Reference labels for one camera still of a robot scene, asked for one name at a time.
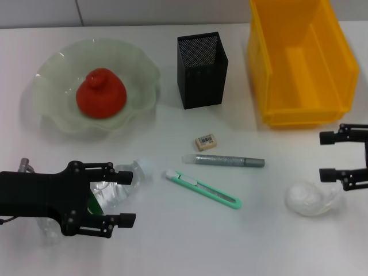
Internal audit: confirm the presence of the green glass fruit plate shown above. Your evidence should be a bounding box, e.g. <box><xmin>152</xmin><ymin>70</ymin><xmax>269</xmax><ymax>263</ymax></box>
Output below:
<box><xmin>33</xmin><ymin>39</ymin><xmax>162</xmax><ymax>139</ymax></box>

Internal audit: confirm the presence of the black mesh pen holder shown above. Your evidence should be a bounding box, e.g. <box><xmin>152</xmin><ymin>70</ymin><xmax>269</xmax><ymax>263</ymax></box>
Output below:
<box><xmin>177</xmin><ymin>30</ymin><xmax>229</xmax><ymax>110</ymax></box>

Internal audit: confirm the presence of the beige eraser with barcode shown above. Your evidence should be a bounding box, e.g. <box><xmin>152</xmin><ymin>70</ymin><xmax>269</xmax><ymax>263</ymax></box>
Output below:
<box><xmin>194</xmin><ymin>132</ymin><xmax>219</xmax><ymax>152</ymax></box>

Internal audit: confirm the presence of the clear green-label water bottle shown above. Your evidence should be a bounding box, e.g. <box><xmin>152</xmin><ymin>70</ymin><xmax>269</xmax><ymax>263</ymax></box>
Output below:
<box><xmin>37</xmin><ymin>157</ymin><xmax>155</xmax><ymax>245</ymax></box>

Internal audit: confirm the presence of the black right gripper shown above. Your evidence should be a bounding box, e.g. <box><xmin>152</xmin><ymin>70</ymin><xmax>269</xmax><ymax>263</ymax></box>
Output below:
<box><xmin>319</xmin><ymin>123</ymin><xmax>368</xmax><ymax>192</ymax></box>

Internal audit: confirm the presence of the green utility knife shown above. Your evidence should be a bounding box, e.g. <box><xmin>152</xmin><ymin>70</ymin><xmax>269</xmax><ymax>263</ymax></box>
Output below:
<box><xmin>165</xmin><ymin>169</ymin><xmax>243</xmax><ymax>210</ymax></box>

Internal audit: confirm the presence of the white paper ball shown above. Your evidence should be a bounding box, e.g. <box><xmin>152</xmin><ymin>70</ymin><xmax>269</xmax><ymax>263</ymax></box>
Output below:
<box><xmin>285</xmin><ymin>178</ymin><xmax>346</xmax><ymax>217</ymax></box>

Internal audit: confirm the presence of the silver glitter pen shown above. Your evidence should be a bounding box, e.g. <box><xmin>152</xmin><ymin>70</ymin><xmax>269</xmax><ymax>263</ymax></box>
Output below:
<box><xmin>181</xmin><ymin>154</ymin><xmax>266</xmax><ymax>170</ymax></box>

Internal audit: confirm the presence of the yellow plastic bin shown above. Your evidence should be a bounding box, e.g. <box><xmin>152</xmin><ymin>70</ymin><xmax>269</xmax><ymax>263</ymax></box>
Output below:
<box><xmin>247</xmin><ymin>0</ymin><xmax>360</xmax><ymax>129</ymax></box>

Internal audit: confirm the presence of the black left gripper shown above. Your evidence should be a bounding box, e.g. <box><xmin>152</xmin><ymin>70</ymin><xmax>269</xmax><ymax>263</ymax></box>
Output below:
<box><xmin>0</xmin><ymin>160</ymin><xmax>136</xmax><ymax>239</ymax></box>

